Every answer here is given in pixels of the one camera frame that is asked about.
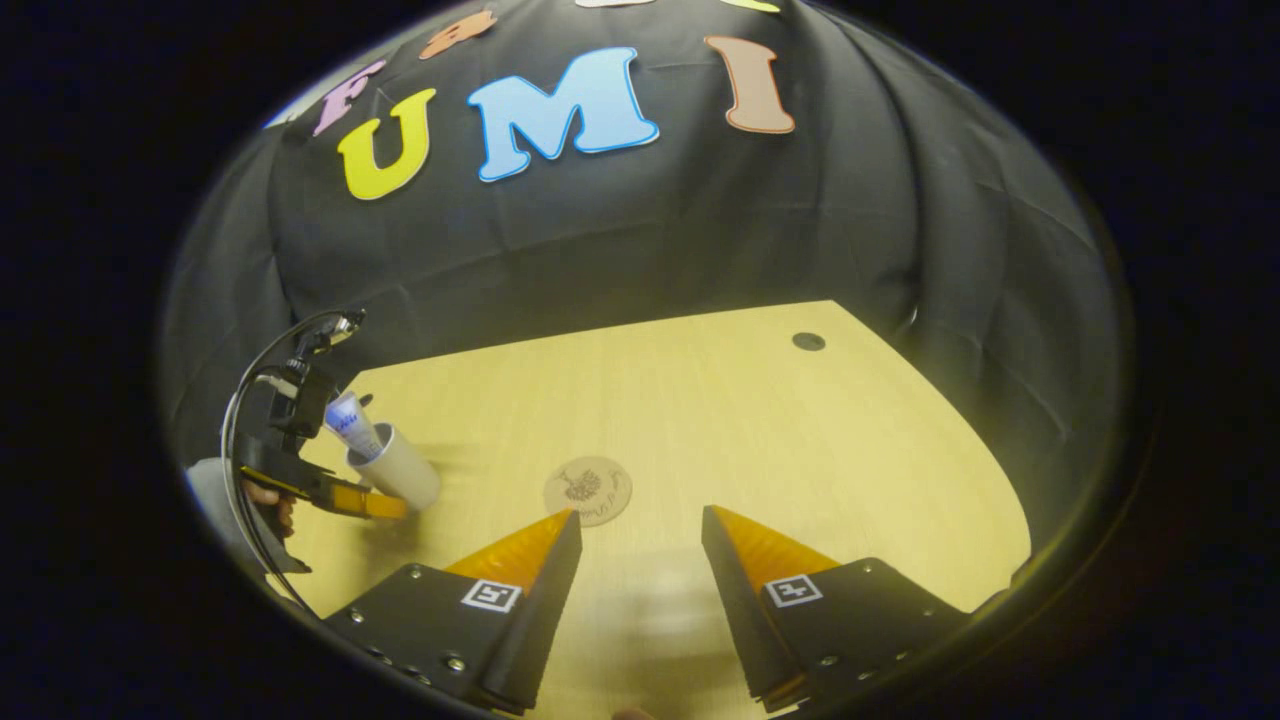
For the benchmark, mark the black backdrop cloth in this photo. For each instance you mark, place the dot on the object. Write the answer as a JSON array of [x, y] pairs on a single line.
[[700, 220]]

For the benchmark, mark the round cork coaster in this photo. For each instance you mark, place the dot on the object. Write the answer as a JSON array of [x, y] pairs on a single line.
[[588, 491]]

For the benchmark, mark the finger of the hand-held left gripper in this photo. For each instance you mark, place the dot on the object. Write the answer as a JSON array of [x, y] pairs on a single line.
[[370, 503]]

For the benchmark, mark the light wooden desktop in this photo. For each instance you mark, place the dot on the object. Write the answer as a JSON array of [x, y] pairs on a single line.
[[750, 420]]

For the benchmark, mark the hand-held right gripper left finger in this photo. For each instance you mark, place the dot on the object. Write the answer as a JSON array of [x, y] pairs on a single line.
[[540, 620]]

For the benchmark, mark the white toothpaste tube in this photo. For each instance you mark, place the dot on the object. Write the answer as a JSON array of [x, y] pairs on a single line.
[[352, 425]]

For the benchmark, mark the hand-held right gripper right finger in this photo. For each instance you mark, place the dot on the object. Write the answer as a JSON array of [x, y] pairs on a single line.
[[745, 620]]

